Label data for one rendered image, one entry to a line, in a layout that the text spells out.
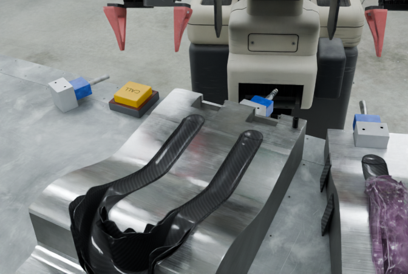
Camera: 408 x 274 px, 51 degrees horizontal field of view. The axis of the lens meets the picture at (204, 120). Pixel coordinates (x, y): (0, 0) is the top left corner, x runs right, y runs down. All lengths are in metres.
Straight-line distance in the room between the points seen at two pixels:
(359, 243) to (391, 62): 2.27
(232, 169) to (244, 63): 0.46
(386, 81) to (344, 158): 1.89
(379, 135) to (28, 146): 0.65
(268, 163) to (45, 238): 0.33
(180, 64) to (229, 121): 1.96
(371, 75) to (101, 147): 2.01
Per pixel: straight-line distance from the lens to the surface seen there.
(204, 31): 1.37
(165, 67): 2.67
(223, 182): 0.65
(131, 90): 0.95
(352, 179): 0.70
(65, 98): 0.97
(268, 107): 0.86
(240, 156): 0.69
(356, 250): 0.59
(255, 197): 0.63
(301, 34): 1.07
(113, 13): 0.75
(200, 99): 0.82
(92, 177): 0.63
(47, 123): 0.97
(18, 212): 0.80
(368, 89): 2.52
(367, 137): 0.76
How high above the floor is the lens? 1.35
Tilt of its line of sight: 38 degrees down
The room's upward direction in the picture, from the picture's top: 4 degrees counter-clockwise
